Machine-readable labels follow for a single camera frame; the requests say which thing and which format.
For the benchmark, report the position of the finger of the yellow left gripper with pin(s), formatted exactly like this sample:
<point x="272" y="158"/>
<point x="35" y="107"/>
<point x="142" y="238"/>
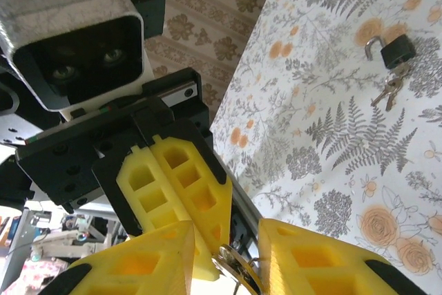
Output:
<point x="200" y="198"/>
<point x="162" y="205"/>

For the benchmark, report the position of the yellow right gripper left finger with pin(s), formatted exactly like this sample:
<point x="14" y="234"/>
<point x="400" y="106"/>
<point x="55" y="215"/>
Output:
<point x="138" y="267"/>

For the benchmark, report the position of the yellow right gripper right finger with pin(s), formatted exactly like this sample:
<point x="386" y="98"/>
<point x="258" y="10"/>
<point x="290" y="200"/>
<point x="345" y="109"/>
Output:
<point x="310" y="267"/>

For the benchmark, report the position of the small metal key bunch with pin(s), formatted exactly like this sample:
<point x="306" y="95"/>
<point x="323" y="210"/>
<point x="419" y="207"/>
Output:
<point x="392" y="84"/>

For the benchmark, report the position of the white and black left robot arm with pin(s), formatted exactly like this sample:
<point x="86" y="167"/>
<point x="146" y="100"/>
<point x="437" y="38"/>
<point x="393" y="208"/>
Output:
<point x="12" y="188"/>

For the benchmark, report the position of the floral tablecloth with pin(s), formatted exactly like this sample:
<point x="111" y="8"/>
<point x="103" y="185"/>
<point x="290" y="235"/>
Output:
<point x="328" y="170"/>

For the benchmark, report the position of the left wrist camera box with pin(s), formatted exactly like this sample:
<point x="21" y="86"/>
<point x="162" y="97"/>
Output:
<point x="69" y="8"/>

